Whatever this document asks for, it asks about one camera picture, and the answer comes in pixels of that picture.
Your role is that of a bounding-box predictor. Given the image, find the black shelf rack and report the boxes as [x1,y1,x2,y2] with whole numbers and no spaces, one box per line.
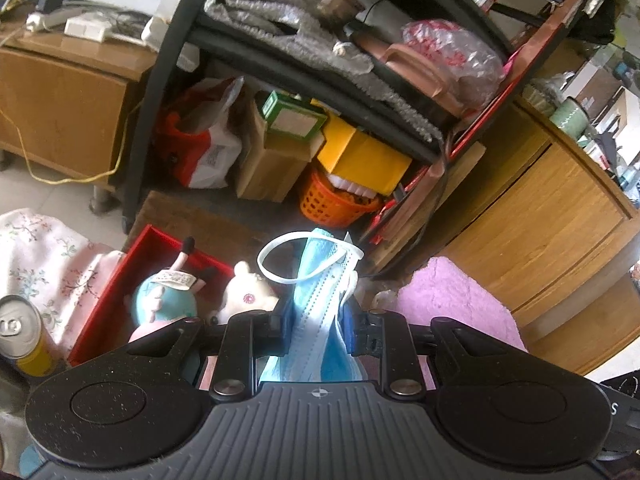
[121,0,621,235]

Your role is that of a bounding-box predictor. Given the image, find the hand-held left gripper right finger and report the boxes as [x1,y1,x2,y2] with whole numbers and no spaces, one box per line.
[344,299,530,397]

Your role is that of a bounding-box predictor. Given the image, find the red white plastic bag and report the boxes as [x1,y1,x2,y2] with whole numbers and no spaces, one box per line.
[154,76,247,191]

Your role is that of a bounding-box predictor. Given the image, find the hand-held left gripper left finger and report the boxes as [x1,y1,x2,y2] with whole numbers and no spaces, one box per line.
[127,299,297,404]

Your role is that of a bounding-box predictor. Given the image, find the floral tablecloth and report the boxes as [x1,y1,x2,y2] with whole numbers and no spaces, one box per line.
[0,209,127,362]

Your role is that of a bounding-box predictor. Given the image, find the pink lidded container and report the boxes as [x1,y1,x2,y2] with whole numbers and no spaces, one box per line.
[356,34,467,117]

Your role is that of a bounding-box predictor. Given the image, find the green mug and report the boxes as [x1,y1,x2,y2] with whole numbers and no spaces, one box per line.
[549,96,599,142]

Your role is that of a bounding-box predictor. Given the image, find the white power adapter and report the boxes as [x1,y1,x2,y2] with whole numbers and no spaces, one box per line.
[63,14,117,42]

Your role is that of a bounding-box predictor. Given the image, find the red leaning panel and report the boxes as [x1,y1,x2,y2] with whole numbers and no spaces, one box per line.
[359,0,610,245]

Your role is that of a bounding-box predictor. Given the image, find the pig plush toy blue dress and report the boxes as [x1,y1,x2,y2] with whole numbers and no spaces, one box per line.
[124,236,219,344]

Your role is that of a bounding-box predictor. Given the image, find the blue face mask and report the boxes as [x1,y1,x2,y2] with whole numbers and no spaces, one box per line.
[256,227,365,384]

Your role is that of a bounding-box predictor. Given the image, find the bubble wrap sheet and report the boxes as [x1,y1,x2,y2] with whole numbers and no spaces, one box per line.
[201,0,444,144]

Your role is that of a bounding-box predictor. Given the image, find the pink plush toy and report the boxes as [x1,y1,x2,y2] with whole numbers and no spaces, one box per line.
[209,260,279,327]

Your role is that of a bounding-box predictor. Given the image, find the yellow cable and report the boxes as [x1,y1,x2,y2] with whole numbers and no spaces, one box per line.
[0,104,147,184]

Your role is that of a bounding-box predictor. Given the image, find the yellow box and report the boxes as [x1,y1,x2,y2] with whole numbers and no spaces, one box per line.
[316,121,414,197]

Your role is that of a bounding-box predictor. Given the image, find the pink purple fluffy towel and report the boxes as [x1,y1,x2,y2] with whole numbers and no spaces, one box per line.
[396,256,529,387]

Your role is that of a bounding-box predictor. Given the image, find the blue yellow drink can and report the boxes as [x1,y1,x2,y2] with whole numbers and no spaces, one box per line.
[0,294,57,379]

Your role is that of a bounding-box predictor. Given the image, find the clear red printed plastic bag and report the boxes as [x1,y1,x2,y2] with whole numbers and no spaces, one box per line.
[401,19,506,109]

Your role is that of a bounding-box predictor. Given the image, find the green white box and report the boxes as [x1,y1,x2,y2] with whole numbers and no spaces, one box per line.
[260,90,329,137]

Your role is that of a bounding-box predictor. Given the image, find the orange plastic basket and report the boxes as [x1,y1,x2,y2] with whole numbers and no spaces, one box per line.
[298,166,384,229]

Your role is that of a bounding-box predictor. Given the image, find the wooden cabinet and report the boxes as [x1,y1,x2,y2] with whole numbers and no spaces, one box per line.
[439,94,640,377]

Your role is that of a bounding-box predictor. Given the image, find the wooden desk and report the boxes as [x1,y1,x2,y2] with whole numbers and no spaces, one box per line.
[0,31,157,213]

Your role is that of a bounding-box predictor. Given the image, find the brown cardboard box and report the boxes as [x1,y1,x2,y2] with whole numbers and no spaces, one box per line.
[234,91,327,204]

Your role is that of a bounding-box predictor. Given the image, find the red cardboard box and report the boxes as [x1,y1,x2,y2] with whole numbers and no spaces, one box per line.
[66,224,281,369]

